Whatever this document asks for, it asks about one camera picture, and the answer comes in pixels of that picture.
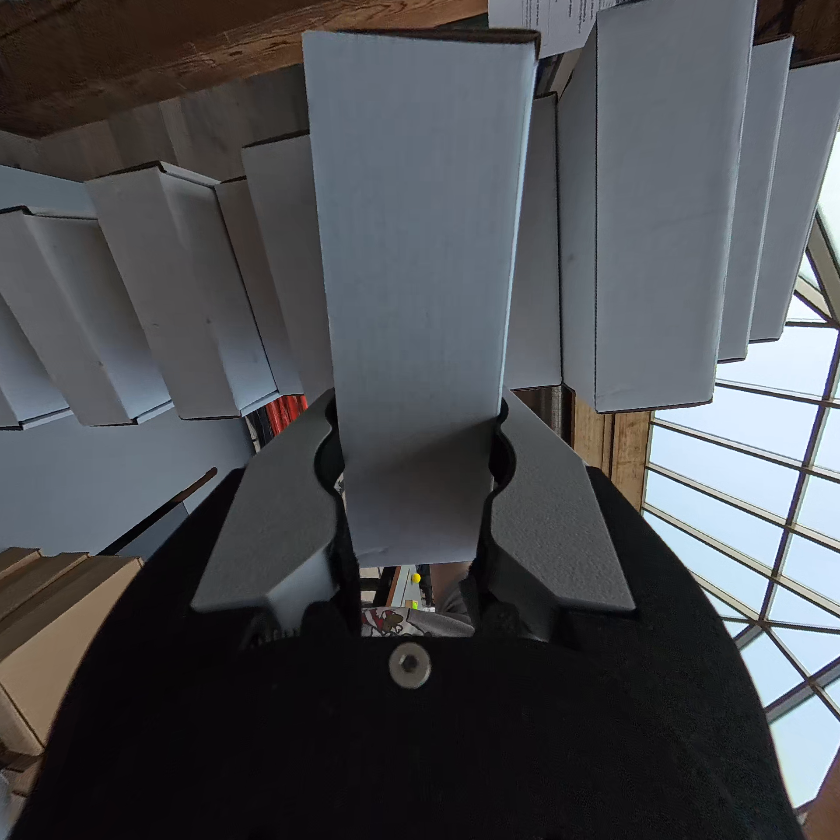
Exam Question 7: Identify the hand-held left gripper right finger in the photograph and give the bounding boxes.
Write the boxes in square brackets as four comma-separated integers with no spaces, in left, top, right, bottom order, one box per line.
[474,391,637,643]

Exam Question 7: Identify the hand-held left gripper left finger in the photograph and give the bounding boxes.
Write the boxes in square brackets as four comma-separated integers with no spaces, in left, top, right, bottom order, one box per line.
[189,390,361,637]

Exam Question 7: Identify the white cardboard box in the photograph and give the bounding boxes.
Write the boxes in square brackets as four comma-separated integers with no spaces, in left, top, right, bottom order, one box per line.
[301,29,542,568]

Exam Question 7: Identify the stack of white boxes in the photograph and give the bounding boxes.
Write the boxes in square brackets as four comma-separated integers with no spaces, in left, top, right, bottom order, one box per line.
[0,0,840,432]

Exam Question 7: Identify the colourful hanging cloths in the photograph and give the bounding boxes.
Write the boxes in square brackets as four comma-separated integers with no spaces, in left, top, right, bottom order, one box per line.
[252,392,309,454]

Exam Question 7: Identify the grey printed shirt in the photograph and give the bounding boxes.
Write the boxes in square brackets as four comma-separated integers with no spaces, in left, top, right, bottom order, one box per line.
[361,577,479,639]

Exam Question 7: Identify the glass skylight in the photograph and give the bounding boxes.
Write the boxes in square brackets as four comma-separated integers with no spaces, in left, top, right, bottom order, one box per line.
[640,197,840,811]

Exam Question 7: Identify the brown cardboard box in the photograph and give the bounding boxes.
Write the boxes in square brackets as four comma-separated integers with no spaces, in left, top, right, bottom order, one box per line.
[0,548,145,759]

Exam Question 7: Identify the wooden beam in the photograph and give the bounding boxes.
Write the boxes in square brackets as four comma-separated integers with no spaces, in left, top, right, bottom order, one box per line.
[0,0,840,139]

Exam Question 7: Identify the white paper notice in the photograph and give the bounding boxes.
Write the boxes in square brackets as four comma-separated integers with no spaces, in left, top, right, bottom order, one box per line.
[489,0,601,55]

